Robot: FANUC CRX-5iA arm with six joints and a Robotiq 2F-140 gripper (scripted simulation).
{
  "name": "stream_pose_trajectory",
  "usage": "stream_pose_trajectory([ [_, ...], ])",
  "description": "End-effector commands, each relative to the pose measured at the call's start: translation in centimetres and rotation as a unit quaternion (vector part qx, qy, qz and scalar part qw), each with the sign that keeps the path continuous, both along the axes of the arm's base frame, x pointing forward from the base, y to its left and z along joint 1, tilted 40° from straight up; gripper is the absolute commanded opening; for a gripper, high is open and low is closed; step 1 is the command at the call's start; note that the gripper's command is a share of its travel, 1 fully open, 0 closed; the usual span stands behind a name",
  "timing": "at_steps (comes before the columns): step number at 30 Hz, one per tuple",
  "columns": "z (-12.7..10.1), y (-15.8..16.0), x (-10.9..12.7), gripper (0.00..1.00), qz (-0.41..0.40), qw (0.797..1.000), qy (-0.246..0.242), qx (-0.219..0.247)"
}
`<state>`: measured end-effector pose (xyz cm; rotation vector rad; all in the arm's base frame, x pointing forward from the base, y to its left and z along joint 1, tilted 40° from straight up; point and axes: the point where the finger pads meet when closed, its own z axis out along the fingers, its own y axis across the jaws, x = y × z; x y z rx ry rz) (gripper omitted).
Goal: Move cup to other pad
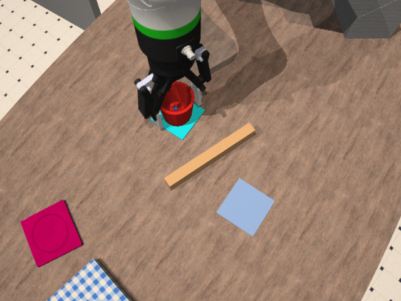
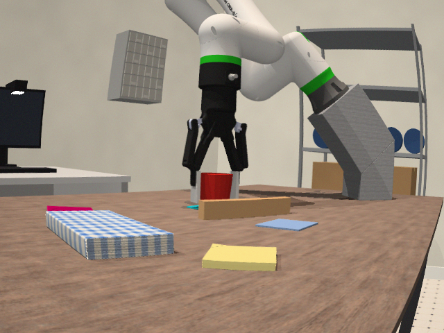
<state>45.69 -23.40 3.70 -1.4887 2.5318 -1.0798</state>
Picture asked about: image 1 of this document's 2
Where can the red cup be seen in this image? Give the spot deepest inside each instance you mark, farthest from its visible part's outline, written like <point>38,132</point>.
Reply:
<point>183,98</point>

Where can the magenta square coaster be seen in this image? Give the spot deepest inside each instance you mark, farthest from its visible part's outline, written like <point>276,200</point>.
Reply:
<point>51,233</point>

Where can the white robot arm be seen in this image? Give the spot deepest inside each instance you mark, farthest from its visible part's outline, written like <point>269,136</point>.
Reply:
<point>167,30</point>

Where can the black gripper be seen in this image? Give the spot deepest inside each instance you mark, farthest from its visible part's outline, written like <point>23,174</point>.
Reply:
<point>159,73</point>

